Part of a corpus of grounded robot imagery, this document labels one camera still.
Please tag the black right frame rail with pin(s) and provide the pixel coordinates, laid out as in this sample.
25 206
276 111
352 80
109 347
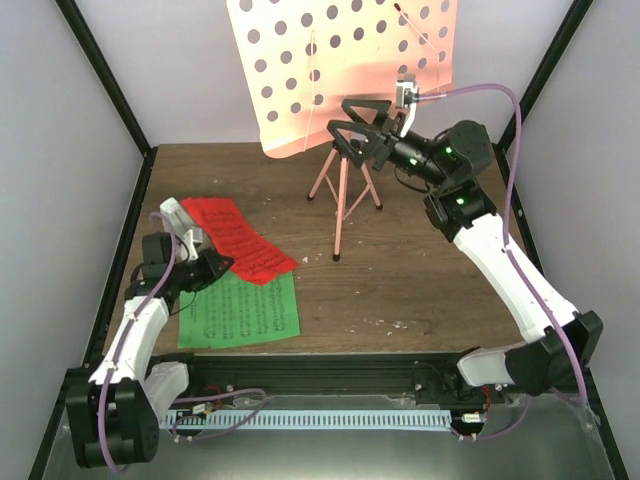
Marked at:
515 200

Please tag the black back right frame post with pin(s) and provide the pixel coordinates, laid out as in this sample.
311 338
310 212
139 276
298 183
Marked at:
568 27

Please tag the light blue slotted cable duct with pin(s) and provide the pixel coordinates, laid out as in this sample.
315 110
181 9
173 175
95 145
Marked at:
404 420

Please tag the black frame post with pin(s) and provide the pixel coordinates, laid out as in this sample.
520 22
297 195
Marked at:
84 36
568 27

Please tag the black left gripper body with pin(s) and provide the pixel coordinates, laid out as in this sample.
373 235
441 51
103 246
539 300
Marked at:
197 279

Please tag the pink folding music stand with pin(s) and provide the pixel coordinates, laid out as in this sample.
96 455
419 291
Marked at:
301 59

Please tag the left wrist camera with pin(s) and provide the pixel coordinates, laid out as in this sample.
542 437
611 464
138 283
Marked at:
191 241

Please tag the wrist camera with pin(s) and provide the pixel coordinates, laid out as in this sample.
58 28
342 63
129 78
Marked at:
407 98
191 241

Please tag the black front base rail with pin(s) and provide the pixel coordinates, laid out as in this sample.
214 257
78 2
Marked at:
426 377

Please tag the red sheet music page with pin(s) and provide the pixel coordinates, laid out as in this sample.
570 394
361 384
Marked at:
256 260

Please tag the black left frame rail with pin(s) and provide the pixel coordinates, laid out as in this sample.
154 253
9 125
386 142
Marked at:
110 293

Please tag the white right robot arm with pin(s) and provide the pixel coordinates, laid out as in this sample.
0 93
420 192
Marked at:
557 339

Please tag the black frame rail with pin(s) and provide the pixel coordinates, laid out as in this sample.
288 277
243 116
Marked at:
515 200
110 293

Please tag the black back left frame post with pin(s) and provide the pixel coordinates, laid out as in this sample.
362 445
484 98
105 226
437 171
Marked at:
84 36

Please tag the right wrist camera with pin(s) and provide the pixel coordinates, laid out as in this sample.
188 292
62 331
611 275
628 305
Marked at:
407 98

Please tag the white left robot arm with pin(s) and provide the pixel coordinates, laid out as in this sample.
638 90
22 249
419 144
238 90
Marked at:
114 417

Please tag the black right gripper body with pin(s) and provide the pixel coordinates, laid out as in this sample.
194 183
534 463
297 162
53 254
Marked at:
384 150

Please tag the white metronome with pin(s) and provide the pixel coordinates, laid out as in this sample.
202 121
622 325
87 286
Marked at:
177 216

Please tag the green sheet music page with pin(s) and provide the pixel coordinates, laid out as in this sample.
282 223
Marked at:
235 313

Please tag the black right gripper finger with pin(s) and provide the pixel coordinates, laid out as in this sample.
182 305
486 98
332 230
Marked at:
355 141
367 111

